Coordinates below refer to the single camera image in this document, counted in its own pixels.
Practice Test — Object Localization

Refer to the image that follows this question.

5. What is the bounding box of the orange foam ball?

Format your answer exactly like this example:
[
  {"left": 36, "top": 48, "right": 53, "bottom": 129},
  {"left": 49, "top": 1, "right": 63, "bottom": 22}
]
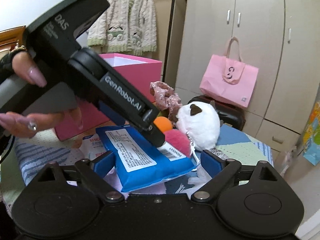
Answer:
[{"left": 153, "top": 116, "right": 173, "bottom": 133}]

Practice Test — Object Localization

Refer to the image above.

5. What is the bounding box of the pink fluffy pompom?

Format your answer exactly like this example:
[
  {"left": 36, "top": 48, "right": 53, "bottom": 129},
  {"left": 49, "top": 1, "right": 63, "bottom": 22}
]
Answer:
[{"left": 164, "top": 129, "right": 191, "bottom": 158}]

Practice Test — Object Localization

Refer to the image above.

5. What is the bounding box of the white tissue pack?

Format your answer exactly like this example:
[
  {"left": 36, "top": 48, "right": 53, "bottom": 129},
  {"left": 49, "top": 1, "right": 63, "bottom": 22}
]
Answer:
[{"left": 79, "top": 134, "right": 107, "bottom": 160}]

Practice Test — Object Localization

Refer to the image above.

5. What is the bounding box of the blue wet wipes pack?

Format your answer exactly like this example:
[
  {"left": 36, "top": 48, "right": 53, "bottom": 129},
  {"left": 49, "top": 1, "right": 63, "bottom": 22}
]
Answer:
[{"left": 96, "top": 125, "right": 196, "bottom": 192}]

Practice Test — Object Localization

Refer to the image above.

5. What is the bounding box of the pink floral scrunchie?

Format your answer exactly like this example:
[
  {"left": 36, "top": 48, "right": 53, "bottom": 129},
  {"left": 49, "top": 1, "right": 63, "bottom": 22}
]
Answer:
[{"left": 150, "top": 81, "right": 183, "bottom": 123}]

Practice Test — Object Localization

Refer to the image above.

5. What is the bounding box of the white plush toy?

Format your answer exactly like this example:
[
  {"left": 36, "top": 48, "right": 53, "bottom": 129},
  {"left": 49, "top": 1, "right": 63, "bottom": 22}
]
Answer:
[{"left": 176, "top": 101, "right": 221, "bottom": 151}]

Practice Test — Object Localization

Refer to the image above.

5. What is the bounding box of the pink storage box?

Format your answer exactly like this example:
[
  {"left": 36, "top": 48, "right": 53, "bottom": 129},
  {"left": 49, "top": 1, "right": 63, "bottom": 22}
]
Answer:
[{"left": 55, "top": 48, "right": 162, "bottom": 141}]

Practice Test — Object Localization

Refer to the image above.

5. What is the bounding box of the left hand with pink nails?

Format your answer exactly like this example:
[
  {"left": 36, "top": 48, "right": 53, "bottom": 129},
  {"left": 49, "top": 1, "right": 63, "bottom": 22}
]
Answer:
[{"left": 0, "top": 45, "right": 83, "bottom": 138}]

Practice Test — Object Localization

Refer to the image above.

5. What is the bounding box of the patchwork knitted table cloth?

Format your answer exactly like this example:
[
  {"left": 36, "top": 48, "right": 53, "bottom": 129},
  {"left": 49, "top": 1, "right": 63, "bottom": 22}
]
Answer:
[{"left": 1, "top": 125, "right": 273, "bottom": 207}]

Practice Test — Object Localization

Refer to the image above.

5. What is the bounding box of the black suitcase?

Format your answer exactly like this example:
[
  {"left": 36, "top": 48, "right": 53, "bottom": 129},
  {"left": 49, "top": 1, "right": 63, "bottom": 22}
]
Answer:
[{"left": 188, "top": 95, "right": 246, "bottom": 131}]

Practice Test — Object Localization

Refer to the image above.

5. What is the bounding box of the white knitted cardigan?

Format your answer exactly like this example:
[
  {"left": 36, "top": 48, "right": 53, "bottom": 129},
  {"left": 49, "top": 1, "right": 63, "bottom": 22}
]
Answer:
[{"left": 87, "top": 0, "right": 157, "bottom": 56}]

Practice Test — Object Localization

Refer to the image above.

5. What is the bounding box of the pink paper shopping bag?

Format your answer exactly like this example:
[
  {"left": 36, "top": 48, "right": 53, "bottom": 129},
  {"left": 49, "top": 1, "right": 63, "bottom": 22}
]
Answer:
[{"left": 200, "top": 37, "right": 259, "bottom": 108}]

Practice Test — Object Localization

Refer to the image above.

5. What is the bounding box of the colourful gift bag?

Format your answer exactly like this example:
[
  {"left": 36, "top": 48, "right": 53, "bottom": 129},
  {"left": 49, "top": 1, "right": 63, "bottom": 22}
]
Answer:
[{"left": 303, "top": 101, "right": 320, "bottom": 166}]

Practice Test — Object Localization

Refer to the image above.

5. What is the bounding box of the beige wardrobe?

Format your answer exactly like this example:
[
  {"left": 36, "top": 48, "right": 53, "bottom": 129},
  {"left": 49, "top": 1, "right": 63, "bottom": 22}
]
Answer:
[{"left": 176, "top": 0, "right": 319, "bottom": 152}]

